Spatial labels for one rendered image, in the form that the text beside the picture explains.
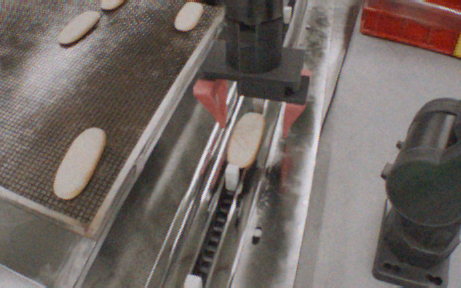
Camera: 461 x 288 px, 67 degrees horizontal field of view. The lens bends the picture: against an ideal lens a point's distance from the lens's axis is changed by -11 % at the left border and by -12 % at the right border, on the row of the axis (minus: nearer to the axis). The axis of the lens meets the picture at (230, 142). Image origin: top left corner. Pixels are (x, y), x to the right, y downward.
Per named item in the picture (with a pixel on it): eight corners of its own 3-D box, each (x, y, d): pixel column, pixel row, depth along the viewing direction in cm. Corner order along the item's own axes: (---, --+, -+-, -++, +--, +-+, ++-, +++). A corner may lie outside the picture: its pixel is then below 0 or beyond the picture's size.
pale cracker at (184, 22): (193, 34, 60) (193, 28, 59) (169, 29, 60) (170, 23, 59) (206, 6, 67) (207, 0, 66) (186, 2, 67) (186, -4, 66)
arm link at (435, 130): (447, 243, 34) (459, 206, 37) (495, 175, 27) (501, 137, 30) (368, 203, 38) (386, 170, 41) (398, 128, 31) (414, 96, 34)
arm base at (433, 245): (441, 297, 37) (447, 213, 44) (476, 261, 31) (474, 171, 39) (370, 278, 39) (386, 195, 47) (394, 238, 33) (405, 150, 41)
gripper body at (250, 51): (216, 53, 45) (213, -5, 40) (304, 63, 43) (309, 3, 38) (199, 85, 41) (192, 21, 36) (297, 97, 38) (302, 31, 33)
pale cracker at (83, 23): (72, 47, 53) (72, 40, 52) (52, 41, 53) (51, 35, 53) (105, 15, 60) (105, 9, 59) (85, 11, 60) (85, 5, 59)
